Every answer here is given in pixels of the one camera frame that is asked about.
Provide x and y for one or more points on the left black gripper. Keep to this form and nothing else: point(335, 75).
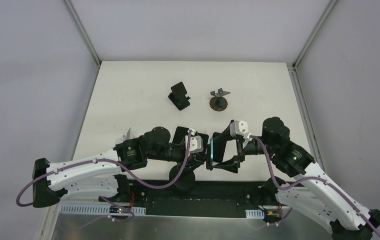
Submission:
point(188, 157)

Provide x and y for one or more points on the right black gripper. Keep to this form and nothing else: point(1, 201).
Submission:
point(238, 151)

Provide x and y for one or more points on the teal smartphone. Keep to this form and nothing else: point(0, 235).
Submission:
point(209, 165)

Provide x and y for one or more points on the black pole phone stand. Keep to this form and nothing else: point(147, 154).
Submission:
point(185, 182)

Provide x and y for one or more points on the black smartphone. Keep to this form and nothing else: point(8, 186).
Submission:
point(181, 133)

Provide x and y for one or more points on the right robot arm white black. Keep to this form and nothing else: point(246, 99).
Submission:
point(297, 180)

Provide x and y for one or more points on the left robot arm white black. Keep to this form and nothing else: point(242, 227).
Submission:
point(102, 174)

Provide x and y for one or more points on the round wooden base phone stand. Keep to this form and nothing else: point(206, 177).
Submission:
point(218, 101)

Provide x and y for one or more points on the black folding phone stand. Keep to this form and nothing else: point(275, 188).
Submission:
point(178, 96)

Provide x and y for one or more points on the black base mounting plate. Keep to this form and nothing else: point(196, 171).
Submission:
point(216, 199)

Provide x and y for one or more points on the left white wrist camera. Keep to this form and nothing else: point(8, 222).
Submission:
point(193, 142)

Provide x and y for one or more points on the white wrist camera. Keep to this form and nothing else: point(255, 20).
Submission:
point(240, 128)
point(193, 142)

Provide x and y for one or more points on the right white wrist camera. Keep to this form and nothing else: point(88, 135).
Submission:
point(240, 128)

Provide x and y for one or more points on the right white slotted cable duct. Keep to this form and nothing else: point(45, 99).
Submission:
point(254, 214)

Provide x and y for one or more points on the right circuit board with wires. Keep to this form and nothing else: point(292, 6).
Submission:
point(273, 215)

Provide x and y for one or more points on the circuit board with wires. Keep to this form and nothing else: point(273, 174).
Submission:
point(124, 209)
point(273, 215)

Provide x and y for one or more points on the left circuit board with wires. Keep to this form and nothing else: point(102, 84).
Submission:
point(124, 209)

